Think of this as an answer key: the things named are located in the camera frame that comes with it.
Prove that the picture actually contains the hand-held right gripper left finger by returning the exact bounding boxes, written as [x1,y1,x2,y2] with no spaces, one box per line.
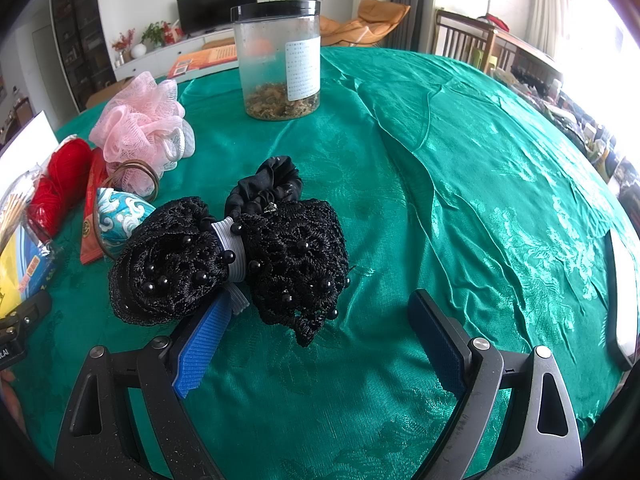
[54,292,232,480]

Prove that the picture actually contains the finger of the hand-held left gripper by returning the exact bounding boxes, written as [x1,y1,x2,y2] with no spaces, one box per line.
[0,290,54,323]

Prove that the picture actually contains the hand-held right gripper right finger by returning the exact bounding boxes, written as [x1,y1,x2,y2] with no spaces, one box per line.
[407,289,584,480]

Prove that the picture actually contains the black beaded lace hair net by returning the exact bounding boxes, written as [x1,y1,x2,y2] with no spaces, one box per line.
[109,195,356,348]

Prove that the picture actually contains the white foam box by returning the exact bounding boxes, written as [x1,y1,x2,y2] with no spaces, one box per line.
[0,110,58,186]

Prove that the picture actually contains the black fabric scrunchie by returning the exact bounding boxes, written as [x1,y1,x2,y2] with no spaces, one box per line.
[224,156,305,221]

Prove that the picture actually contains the pink mesh bath loofah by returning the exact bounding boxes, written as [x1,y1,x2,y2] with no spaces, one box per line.
[90,71,196,196]

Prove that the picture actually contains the yellow and blue packet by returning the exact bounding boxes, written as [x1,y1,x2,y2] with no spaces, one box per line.
[0,222,56,321]

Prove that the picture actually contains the red envelope packet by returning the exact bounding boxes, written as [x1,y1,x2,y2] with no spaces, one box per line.
[80,147,115,265]

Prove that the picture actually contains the toothpick packet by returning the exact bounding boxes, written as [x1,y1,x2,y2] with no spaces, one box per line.
[0,170,48,256]

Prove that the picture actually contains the blue wave-patterned cloth pouch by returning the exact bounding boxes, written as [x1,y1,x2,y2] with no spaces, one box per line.
[95,187,156,251]

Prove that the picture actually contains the red yarn ball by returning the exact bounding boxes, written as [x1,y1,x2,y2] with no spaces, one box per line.
[27,135,93,238]

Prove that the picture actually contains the green satin tablecloth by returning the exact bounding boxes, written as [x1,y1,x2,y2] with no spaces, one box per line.
[10,45,636,480]

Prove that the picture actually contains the bronze bangle rings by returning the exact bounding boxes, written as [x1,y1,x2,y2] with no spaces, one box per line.
[103,159,161,201]

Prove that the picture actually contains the white flat device black edge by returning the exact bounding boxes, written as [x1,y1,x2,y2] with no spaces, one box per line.
[607,230,640,371]

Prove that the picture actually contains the cardboard box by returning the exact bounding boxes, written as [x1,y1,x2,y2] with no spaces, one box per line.
[85,77,136,108]

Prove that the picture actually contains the cluttered side table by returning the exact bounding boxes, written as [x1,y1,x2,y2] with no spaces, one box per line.
[492,35,640,186]

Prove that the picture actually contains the dark tall bookshelf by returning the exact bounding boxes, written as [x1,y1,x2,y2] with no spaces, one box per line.
[50,0,118,111]

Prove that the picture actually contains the white television cabinet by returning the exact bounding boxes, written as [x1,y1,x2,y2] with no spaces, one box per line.
[112,30,241,81]

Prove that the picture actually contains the red flowers in white vase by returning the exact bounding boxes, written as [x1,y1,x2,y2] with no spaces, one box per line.
[111,30,147,61]

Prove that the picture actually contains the orange book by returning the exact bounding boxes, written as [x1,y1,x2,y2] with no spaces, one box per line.
[166,44,240,80]

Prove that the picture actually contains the green plant with red ornament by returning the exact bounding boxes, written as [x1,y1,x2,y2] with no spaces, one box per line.
[141,21,182,50]

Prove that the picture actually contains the clear plastic jar black lid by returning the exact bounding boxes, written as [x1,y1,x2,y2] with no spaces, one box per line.
[230,0,322,121]

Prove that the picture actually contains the wooden slatted chair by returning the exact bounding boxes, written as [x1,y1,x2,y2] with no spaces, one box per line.
[432,7,506,73]

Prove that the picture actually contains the orange lounge chair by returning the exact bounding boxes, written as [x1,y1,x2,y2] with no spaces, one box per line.
[319,0,411,48]

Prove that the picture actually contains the grey curtain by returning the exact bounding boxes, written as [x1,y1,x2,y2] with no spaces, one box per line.
[390,0,438,51]

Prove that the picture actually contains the black flat television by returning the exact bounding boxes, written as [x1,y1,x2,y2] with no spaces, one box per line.
[176,0,246,33]

